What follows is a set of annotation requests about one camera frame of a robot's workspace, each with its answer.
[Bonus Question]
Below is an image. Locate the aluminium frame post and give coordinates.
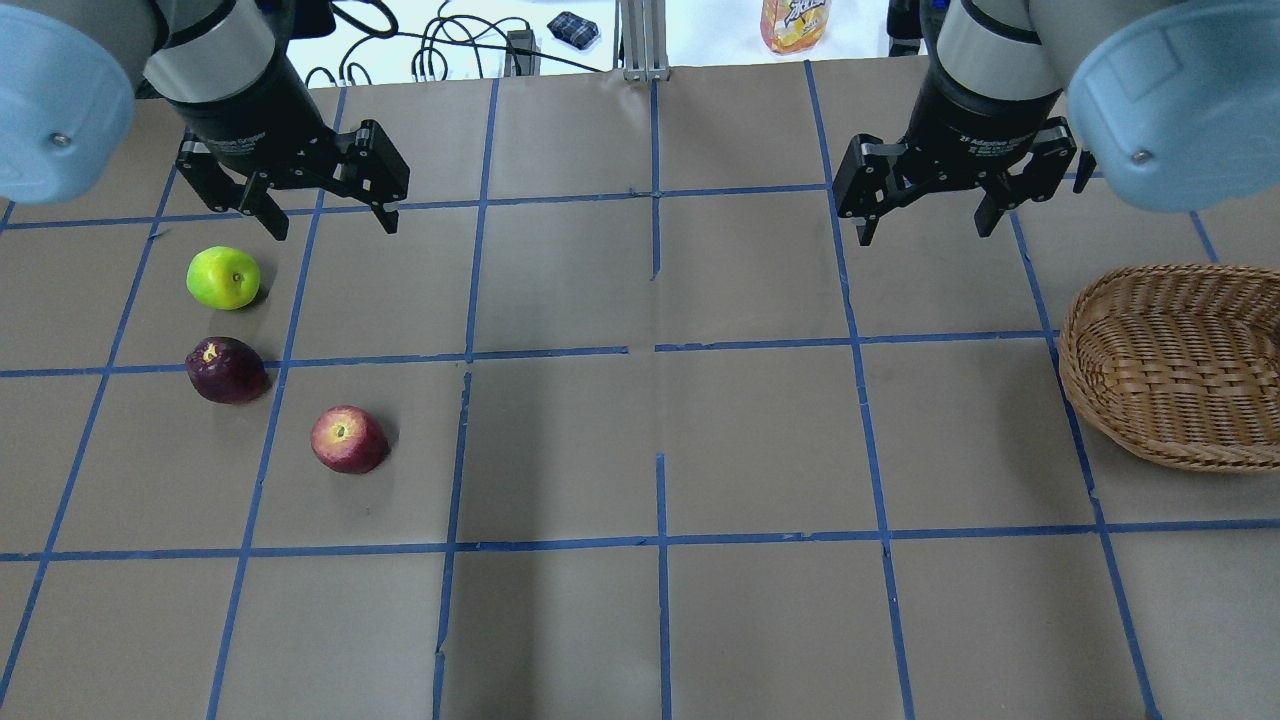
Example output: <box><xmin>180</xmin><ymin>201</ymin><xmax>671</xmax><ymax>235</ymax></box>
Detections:
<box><xmin>614</xmin><ymin>1</ymin><xmax>671</xmax><ymax>82</ymax></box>

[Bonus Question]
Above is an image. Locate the red yellow apple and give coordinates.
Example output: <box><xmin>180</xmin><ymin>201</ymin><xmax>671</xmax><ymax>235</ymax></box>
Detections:
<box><xmin>310</xmin><ymin>405</ymin><xmax>390</xmax><ymax>474</ymax></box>

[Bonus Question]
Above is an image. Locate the black cable bundle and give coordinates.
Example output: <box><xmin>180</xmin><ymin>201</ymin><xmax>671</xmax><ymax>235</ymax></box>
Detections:
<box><xmin>305</xmin><ymin>0</ymin><xmax>611</xmax><ymax>88</ymax></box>

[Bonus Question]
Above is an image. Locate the dark checkered pouch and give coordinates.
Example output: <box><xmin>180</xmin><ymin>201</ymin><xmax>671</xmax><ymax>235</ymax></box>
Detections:
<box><xmin>547</xmin><ymin>12</ymin><xmax>602</xmax><ymax>51</ymax></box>

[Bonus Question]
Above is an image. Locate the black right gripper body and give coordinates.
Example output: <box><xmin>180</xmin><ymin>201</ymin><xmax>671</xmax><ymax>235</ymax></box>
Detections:
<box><xmin>905</xmin><ymin>65</ymin><xmax>1062</xmax><ymax>184</ymax></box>

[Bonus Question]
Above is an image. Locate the green apple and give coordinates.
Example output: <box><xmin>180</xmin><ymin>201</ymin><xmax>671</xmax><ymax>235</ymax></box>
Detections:
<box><xmin>186</xmin><ymin>246</ymin><xmax>261</xmax><ymax>311</ymax></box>

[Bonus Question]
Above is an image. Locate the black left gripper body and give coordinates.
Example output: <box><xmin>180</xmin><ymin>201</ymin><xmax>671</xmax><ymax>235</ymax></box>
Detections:
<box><xmin>178</xmin><ymin>58</ymin><xmax>343</xmax><ymax>191</ymax></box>

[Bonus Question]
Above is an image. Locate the black power adapter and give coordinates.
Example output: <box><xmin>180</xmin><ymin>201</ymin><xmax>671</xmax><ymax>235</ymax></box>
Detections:
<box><xmin>502</xmin><ymin>29</ymin><xmax>540</xmax><ymax>77</ymax></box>

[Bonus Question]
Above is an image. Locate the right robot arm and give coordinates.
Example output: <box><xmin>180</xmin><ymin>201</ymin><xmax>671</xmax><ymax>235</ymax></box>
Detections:
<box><xmin>831</xmin><ymin>1</ymin><xmax>1279</xmax><ymax>246</ymax></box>

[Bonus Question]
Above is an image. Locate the orange juice bottle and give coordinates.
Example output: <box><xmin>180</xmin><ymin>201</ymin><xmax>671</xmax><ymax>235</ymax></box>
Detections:
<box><xmin>759</xmin><ymin>0</ymin><xmax>829</xmax><ymax>55</ymax></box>

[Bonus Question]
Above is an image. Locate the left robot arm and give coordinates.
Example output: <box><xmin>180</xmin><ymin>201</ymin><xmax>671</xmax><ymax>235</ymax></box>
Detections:
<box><xmin>1</xmin><ymin>1</ymin><xmax>410</xmax><ymax>241</ymax></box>

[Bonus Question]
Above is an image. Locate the dark red apple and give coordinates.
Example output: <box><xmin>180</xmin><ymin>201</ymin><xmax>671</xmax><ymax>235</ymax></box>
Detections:
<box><xmin>186</xmin><ymin>336</ymin><xmax>271</xmax><ymax>405</ymax></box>

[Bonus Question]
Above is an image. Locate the wicker basket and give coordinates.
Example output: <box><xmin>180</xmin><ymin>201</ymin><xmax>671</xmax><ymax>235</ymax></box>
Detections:
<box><xmin>1059</xmin><ymin>263</ymin><xmax>1279</xmax><ymax>474</ymax></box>

